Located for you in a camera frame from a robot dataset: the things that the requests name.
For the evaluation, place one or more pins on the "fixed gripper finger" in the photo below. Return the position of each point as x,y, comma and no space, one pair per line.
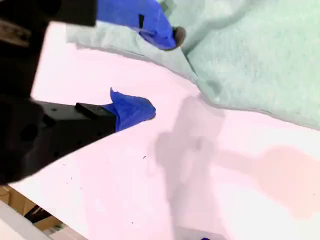
95,122

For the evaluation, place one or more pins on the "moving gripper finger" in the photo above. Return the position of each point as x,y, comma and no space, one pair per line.
150,22

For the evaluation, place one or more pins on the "pale green T-shirt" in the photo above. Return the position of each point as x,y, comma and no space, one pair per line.
250,62

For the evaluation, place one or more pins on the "brown cardboard box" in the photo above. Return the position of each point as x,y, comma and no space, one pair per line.
12,197

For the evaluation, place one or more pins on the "pale side table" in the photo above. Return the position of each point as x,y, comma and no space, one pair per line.
10,225

